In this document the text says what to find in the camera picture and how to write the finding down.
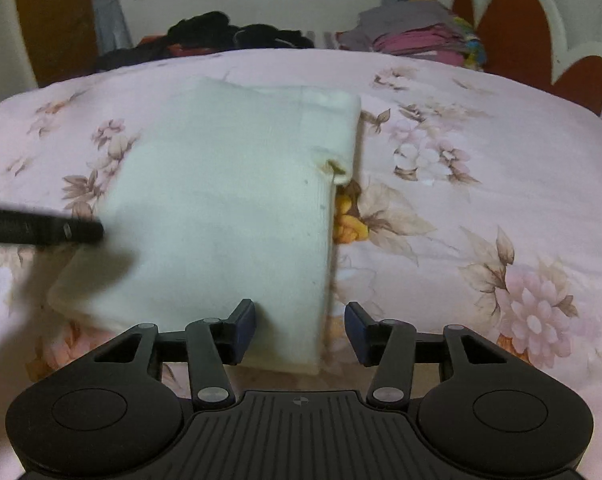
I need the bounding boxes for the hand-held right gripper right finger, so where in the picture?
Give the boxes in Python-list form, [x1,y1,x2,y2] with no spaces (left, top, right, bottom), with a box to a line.
[344,302,512,411]

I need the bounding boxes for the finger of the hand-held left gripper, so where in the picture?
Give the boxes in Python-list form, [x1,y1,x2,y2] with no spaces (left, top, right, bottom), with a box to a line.
[0,204,105,247]

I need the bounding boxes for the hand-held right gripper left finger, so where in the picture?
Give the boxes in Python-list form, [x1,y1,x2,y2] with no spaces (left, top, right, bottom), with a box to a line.
[94,299,258,410]

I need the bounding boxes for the white knitted garment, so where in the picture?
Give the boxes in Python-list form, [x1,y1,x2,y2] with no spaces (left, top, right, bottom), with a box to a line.
[46,76,363,376]

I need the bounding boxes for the pile of dark clothes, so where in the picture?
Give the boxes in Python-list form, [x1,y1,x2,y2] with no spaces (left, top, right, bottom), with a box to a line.
[97,10,316,73]

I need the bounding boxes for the stack of folded clothes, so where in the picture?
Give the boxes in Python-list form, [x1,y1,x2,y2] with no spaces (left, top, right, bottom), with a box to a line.
[337,0,484,72]

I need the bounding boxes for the pink floral bedsheet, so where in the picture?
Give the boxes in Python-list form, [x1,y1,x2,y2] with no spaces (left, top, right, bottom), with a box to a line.
[0,49,602,480]

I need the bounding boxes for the brown wooden door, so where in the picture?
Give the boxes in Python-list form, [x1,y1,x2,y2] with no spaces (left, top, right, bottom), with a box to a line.
[12,0,99,88]

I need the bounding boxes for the orange and white headboard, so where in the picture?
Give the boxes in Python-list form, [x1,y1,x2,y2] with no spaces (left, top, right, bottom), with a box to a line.
[451,0,602,133]

